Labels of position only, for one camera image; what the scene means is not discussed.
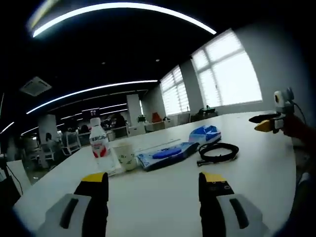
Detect blue tissue pack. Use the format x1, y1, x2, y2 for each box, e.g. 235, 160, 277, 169
189, 125, 222, 144

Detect window with white blinds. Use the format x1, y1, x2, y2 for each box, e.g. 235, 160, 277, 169
191, 28, 263, 108
160, 65, 191, 116

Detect white paper cup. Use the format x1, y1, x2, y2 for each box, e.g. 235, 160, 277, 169
113, 142, 137, 172

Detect ceiling air vent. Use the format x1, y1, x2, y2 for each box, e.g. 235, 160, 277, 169
19, 76, 52, 97

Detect dark low cabinet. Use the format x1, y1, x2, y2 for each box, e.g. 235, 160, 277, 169
190, 106, 218, 121

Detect person's right hand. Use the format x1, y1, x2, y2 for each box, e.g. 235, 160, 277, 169
282, 114, 304, 137

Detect white table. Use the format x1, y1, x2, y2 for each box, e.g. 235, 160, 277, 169
12, 112, 297, 237

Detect blue wet wipes packet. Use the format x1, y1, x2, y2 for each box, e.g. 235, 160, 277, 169
136, 142, 200, 172

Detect white power strip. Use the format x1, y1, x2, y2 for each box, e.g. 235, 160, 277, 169
135, 138, 184, 152

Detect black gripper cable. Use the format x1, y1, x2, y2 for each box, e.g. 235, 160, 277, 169
292, 101, 308, 124

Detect row of white office chairs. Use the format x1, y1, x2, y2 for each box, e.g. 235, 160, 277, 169
24, 130, 82, 163

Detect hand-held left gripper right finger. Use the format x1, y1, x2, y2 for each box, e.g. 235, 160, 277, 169
198, 172, 272, 237

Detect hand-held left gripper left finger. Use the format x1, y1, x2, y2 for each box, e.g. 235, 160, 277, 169
36, 172, 109, 237

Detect white pad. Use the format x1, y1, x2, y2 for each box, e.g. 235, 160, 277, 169
97, 147, 125, 177

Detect long ceiling light strip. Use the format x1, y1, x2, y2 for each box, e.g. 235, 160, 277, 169
26, 79, 158, 115
32, 2, 218, 38

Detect clear water bottle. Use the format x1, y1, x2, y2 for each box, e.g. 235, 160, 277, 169
88, 118, 112, 172

